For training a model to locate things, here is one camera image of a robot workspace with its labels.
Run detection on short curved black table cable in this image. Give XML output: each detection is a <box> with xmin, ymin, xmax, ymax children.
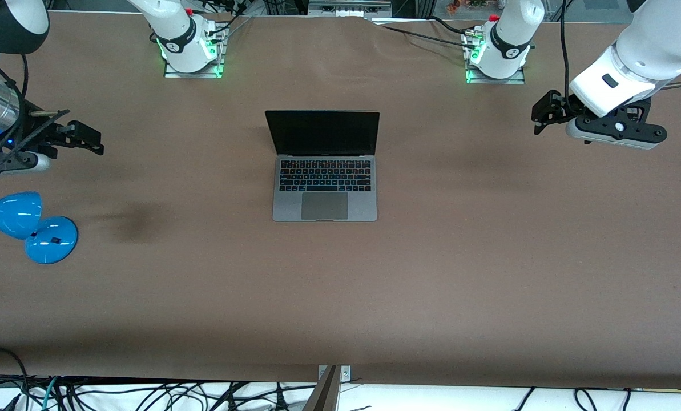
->
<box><xmin>430</xmin><ymin>16</ymin><xmax>468</xmax><ymax>35</ymax></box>

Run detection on grey laptop with black keyboard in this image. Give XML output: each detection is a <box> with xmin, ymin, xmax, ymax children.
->
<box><xmin>264</xmin><ymin>110</ymin><xmax>381</xmax><ymax>222</ymax></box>

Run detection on long black table cable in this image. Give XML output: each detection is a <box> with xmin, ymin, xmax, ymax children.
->
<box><xmin>381</xmin><ymin>25</ymin><xmax>479</xmax><ymax>49</ymax></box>

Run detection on dark metal post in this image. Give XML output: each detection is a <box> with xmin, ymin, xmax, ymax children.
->
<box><xmin>301</xmin><ymin>365</ymin><xmax>341</xmax><ymax>411</ymax></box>

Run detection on black looped cable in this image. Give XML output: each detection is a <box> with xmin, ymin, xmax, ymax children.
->
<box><xmin>0</xmin><ymin>346</ymin><xmax>30</xmax><ymax>411</ymax></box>

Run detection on brown table cover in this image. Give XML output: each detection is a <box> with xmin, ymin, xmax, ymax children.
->
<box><xmin>0</xmin><ymin>10</ymin><xmax>681</xmax><ymax>390</ymax></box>

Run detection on tangled black cables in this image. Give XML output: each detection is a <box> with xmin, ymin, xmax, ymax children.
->
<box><xmin>0</xmin><ymin>374</ymin><xmax>319</xmax><ymax>411</ymax></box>

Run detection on grey power strip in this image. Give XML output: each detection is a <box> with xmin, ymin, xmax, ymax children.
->
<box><xmin>308</xmin><ymin>0</ymin><xmax>393</xmax><ymax>18</ymax></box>

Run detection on teal cable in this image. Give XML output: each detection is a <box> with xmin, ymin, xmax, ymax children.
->
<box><xmin>42</xmin><ymin>376</ymin><xmax>62</xmax><ymax>411</ymax></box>

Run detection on orange decoration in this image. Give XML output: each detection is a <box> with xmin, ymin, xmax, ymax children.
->
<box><xmin>445</xmin><ymin>0</ymin><xmax>490</xmax><ymax>15</ymax></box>

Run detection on silver edge bracket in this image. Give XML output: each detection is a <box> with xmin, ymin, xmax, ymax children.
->
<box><xmin>317</xmin><ymin>365</ymin><xmax>352</xmax><ymax>382</ymax></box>

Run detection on blue desk lamp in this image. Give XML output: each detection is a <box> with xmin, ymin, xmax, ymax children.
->
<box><xmin>0</xmin><ymin>191</ymin><xmax>79</xmax><ymax>265</ymax></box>

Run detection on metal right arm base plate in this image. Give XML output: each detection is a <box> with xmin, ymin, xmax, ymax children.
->
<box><xmin>163</xmin><ymin>27</ymin><xmax>227</xmax><ymax>79</ymax></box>

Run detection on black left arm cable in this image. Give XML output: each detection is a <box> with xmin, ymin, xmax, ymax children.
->
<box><xmin>559</xmin><ymin>0</ymin><xmax>582</xmax><ymax>115</ymax></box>

